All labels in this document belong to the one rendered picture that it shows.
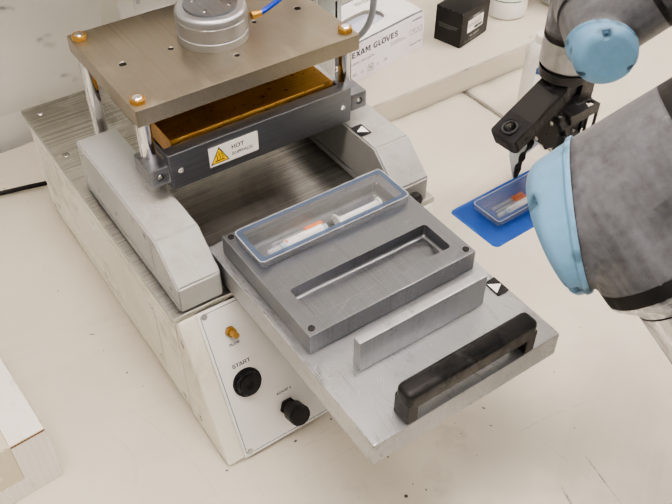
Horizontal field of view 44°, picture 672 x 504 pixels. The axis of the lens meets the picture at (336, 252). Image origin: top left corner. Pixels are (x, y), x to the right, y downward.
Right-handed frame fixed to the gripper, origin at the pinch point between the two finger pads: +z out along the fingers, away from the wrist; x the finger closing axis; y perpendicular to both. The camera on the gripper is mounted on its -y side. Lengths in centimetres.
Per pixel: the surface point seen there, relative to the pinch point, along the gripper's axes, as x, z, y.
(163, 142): 8, -26, -54
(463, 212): 3.6, 2.9, -9.9
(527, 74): 17.3, -4.9, 16.1
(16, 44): 61, -13, -53
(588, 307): -20.6, 3.0, -9.5
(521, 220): -2.9, 2.9, -4.1
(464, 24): 34.3, -6.3, 17.4
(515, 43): 29.5, -1.8, 26.4
